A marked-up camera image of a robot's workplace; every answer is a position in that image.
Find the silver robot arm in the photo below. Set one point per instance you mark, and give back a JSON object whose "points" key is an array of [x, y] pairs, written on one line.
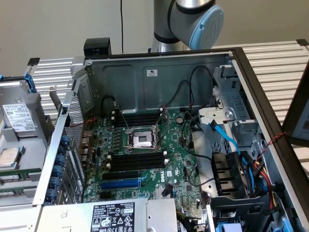
{"points": [[169, 24]]}

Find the coin battery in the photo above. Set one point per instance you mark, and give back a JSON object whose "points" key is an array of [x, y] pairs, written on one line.
{"points": [[179, 119]]}

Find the CPU socket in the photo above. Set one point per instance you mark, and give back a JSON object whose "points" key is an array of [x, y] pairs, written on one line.
{"points": [[141, 140]]}

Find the thin locking lever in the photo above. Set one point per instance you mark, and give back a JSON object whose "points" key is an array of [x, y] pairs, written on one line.
{"points": [[122, 115]]}

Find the green motherboard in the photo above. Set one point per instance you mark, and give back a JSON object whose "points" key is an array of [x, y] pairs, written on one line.
{"points": [[173, 145]]}

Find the open PC case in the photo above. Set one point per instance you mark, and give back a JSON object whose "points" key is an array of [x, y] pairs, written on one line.
{"points": [[125, 84]]}

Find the long black expansion slot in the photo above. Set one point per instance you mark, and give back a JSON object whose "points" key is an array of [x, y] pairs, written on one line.
{"points": [[120, 176]]}

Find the silver rear port block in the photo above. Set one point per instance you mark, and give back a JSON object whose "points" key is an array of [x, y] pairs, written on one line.
{"points": [[84, 151], [85, 143], [88, 135], [85, 158]]}

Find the blue expansion slot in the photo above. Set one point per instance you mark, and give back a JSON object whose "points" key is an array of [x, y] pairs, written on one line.
{"points": [[120, 184]]}

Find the silver chipset heat sink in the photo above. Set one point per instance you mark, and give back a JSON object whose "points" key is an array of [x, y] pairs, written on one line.
{"points": [[158, 193]]}

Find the black fan shroud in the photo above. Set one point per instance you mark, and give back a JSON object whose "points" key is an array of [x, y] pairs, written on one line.
{"points": [[224, 169]]}

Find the metal disk bay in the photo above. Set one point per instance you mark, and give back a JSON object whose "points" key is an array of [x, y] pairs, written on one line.
{"points": [[241, 101]]}

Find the black box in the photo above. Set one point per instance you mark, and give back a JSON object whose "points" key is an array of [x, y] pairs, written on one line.
{"points": [[96, 47]]}

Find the short black expansion slot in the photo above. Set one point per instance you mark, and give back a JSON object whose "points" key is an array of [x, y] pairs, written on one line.
{"points": [[107, 195]]}

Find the grey disk cage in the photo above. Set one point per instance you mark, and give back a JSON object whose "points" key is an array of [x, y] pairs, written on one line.
{"points": [[241, 205]]}

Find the grey parts rack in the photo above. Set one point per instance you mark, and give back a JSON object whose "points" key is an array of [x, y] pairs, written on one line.
{"points": [[31, 149]]}

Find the silver power supply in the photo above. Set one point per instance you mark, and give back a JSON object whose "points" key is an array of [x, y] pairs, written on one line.
{"points": [[72, 217]]}

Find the black table end cap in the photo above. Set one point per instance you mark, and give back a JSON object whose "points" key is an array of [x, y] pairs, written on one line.
{"points": [[33, 61], [303, 42]]}

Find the blue disk caddy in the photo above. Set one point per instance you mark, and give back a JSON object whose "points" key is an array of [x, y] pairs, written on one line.
{"points": [[229, 228]]}

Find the silver hard disk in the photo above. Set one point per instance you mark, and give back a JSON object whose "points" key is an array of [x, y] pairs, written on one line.
{"points": [[17, 116]]}

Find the black framed side panel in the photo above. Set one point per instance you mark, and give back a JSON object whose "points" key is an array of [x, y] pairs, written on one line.
{"points": [[299, 101]]}

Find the CPU chip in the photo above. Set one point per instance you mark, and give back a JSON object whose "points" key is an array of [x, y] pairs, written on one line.
{"points": [[8, 158]]}

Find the silver card bracket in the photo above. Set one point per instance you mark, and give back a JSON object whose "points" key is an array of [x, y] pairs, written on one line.
{"points": [[54, 96]]}

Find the blue caddy rail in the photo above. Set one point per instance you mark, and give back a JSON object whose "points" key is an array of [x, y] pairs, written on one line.
{"points": [[30, 82]]}

